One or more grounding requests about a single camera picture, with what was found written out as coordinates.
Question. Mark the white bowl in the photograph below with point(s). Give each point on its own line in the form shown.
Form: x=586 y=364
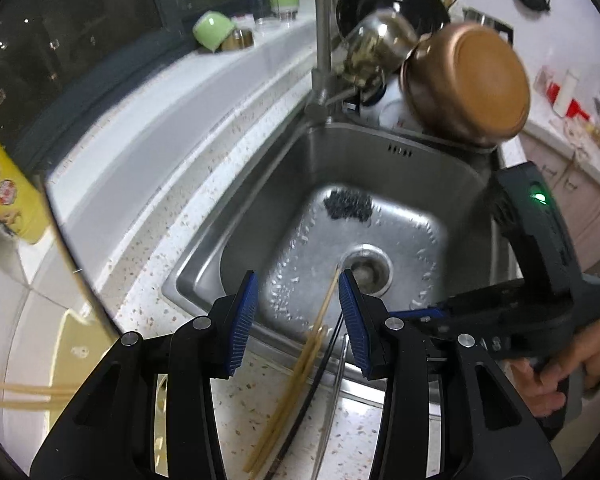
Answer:
x=395 y=115

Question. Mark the dark window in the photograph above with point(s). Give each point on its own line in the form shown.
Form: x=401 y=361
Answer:
x=80 y=35

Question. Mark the yellow dish soap bottle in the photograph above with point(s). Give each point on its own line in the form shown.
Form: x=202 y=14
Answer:
x=10 y=195

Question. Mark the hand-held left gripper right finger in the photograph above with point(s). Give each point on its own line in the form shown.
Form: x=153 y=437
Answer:
x=355 y=325

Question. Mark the beige kitchen cabinet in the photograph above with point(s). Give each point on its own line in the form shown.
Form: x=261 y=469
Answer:
x=570 y=185

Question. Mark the small steel cup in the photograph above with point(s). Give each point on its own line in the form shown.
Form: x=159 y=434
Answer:
x=237 y=40

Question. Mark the black chopstick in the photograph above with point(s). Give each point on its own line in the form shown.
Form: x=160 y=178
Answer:
x=314 y=385

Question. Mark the wooden chopstick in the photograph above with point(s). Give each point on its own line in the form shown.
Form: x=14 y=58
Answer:
x=300 y=385
x=15 y=404
x=20 y=387
x=286 y=390

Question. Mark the person's right hand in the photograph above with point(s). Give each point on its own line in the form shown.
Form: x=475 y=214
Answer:
x=545 y=390

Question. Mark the white lid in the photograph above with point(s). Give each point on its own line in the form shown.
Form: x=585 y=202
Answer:
x=243 y=21

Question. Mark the pale yellow utensil holder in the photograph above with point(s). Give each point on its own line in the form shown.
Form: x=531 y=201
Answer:
x=80 y=375

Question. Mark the stainless steel sink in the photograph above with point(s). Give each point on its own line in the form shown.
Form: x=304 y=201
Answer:
x=280 y=185

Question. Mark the steel faucet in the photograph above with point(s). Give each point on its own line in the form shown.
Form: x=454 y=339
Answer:
x=322 y=35

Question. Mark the dark scouring pad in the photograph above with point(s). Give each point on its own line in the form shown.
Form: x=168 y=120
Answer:
x=347 y=205

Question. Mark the red box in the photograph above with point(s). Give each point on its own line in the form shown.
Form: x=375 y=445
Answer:
x=580 y=110

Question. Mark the white bottle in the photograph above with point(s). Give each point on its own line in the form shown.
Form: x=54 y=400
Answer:
x=566 y=92

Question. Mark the green cup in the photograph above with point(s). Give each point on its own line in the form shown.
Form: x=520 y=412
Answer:
x=212 y=30

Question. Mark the metal chopstick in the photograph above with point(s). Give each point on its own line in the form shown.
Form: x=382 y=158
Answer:
x=332 y=400

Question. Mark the metal sink drain strainer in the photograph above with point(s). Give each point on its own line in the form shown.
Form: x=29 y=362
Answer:
x=375 y=260

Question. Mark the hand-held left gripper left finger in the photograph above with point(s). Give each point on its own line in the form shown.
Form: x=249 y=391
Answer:
x=240 y=325

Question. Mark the brown pot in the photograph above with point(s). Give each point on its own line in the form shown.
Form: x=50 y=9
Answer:
x=480 y=85

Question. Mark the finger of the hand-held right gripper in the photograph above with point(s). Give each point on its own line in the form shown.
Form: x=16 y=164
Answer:
x=510 y=342
x=420 y=315

